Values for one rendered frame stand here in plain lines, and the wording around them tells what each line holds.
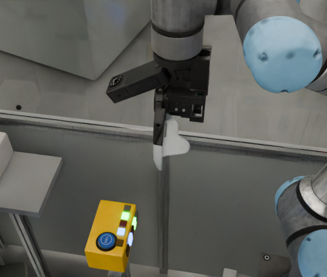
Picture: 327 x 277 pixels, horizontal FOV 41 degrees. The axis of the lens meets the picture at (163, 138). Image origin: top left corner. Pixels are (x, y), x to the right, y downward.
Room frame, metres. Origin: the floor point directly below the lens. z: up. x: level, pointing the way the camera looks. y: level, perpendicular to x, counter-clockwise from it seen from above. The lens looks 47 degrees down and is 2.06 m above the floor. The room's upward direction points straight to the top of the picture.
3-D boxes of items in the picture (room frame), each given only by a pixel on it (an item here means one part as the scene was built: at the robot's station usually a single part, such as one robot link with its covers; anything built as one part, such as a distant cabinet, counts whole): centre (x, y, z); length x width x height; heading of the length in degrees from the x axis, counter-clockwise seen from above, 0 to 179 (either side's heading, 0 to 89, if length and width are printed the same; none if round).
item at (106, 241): (0.57, 0.14, 1.08); 0.04 x 0.04 x 0.02
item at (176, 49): (0.54, -0.02, 1.70); 0.08 x 0.08 x 0.05
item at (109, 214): (0.61, 0.14, 1.02); 0.16 x 0.10 x 0.11; 171
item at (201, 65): (0.54, -0.03, 1.62); 0.09 x 0.08 x 0.12; 81
